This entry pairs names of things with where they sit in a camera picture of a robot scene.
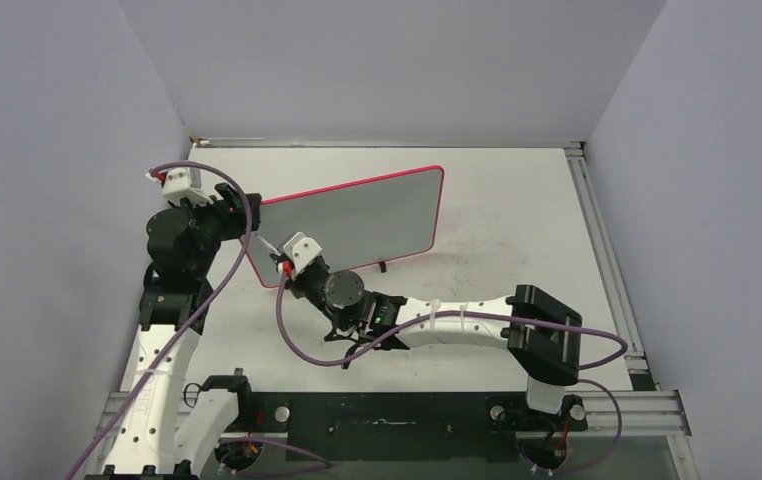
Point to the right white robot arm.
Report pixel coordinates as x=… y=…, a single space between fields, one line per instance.
x=537 y=329

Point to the red and white marker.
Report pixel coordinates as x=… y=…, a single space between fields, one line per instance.
x=271 y=251

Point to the pink framed whiteboard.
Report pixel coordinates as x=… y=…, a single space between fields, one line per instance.
x=358 y=223

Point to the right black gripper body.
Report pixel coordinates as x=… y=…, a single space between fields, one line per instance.
x=309 y=285

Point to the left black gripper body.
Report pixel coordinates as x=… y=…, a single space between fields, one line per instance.
x=213 y=224

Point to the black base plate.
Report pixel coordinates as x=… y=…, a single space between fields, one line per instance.
x=417 y=426

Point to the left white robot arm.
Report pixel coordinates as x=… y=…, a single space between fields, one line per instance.
x=152 y=440

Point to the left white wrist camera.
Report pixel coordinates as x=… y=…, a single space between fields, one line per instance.
x=180 y=186

